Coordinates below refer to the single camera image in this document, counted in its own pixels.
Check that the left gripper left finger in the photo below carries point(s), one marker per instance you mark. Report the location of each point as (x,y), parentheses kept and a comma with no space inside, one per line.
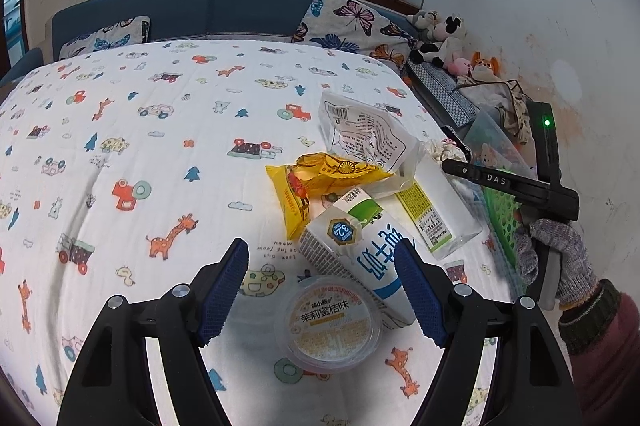
(111,382)

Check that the clear plastic bottle yellow label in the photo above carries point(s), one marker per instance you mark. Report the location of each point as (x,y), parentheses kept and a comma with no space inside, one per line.
(439,214)

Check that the white blue milk carton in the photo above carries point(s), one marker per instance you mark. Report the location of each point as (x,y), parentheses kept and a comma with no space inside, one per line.
(355,239)

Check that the clear printed plastic bag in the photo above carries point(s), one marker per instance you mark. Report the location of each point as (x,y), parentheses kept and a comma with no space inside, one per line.
(363,133)

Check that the clear round jelly cup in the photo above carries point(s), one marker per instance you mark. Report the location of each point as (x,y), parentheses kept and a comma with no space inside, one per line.
(328,325)

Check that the yellow snack wrapper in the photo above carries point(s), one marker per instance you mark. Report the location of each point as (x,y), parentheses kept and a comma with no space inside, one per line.
(311,177)

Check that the right maroon sleeve forearm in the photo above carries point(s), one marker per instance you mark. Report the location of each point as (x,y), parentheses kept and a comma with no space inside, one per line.
(602,340)

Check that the right grey gloved hand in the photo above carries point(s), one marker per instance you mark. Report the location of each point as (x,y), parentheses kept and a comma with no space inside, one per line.
(577,282)

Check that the green plastic basket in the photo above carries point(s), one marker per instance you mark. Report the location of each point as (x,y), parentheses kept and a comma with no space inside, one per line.
(502,216)

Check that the clear plastic toy box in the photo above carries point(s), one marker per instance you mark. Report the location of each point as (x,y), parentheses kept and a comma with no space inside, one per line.
(490,147)

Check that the beige patterned cloth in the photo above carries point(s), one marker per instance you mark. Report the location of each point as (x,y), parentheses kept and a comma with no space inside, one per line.
(502,97)

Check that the crumpled white tissue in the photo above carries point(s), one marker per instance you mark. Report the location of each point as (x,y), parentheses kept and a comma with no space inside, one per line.
(445,149)

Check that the orange fox plush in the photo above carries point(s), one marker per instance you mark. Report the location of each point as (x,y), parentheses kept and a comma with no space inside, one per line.
(485,69)

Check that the blue patterned seat mat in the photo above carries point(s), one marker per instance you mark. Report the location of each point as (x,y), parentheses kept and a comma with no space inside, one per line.
(438,92)

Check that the pink pig plush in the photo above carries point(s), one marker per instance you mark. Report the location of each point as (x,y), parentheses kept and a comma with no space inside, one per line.
(459,67)

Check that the black white cow plush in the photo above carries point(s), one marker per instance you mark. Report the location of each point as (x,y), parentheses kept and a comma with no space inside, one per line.
(440,45)

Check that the grey plush toy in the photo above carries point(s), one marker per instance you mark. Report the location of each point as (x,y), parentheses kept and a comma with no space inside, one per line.
(425,19)

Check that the cartoon print table cloth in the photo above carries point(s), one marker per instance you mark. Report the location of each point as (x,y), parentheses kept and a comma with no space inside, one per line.
(125,171)

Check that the butterfly print pillow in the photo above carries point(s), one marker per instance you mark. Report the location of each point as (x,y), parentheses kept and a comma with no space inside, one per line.
(354,27)

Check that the blue sofa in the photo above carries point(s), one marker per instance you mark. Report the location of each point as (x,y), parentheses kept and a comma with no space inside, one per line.
(174,19)

